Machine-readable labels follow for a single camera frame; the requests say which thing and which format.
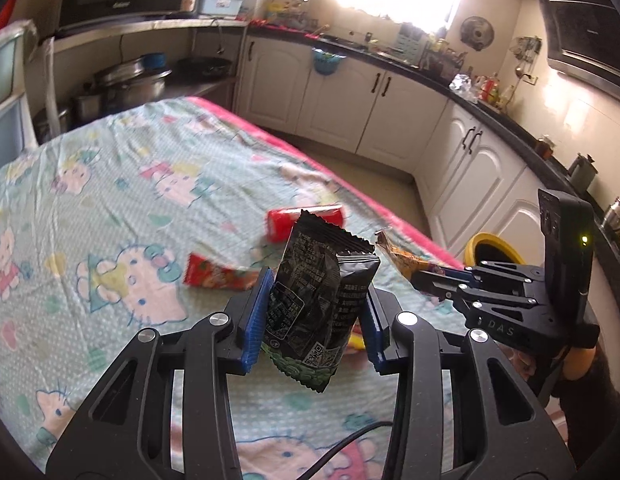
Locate orange snack wrapper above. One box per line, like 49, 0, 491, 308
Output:
375, 231, 444, 281

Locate black snack bag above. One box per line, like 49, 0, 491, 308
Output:
262, 210, 380, 392

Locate red candy wrapper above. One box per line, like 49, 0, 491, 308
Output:
184, 252, 259, 292

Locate red cylindrical package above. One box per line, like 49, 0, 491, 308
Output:
265, 204, 345, 243

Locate yellow rimmed trash bin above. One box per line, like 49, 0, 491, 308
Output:
463, 232, 526, 266

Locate white kitchen cabinets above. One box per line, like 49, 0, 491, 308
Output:
236, 32, 552, 264

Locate person's right hand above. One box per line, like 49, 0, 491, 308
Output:
505, 349, 536, 382

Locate pink fleece blanket edge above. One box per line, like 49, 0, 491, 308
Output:
186, 96, 462, 269

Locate steel kettle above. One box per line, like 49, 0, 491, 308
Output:
602, 196, 620, 235

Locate grey kettle jug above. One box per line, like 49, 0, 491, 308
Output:
568, 153, 598, 193

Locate cartoon print blue tablecloth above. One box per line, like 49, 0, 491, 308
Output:
0, 98, 449, 479

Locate blue hanging basket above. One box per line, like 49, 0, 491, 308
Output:
312, 48, 347, 76

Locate black range hood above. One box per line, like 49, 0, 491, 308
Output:
538, 0, 620, 101

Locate black frying pan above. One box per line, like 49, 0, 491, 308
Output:
176, 56, 233, 82

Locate steel pot on shelf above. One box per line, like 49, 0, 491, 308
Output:
94, 58, 172, 113

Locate blue plastic storage box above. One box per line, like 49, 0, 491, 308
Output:
197, 0, 244, 18

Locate round wall fan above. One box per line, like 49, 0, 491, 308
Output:
461, 16, 495, 52

